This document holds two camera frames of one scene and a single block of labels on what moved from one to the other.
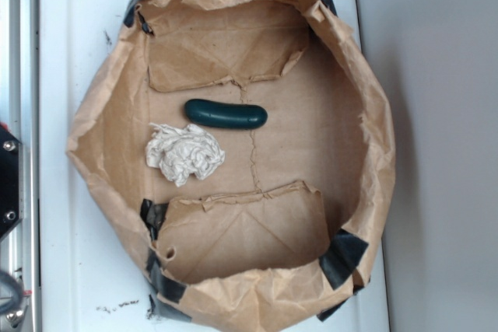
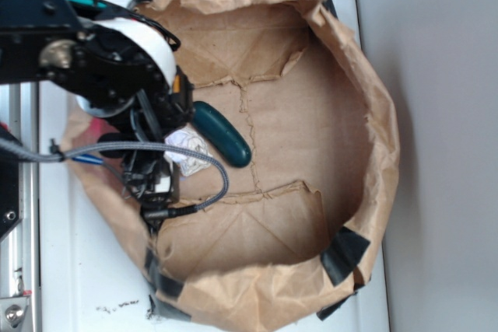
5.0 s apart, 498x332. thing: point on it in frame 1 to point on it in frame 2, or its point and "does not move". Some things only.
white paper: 180,152 does not move
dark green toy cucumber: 215,114 to 219,136
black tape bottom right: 344,253 does not move
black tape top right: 328,1 does not move
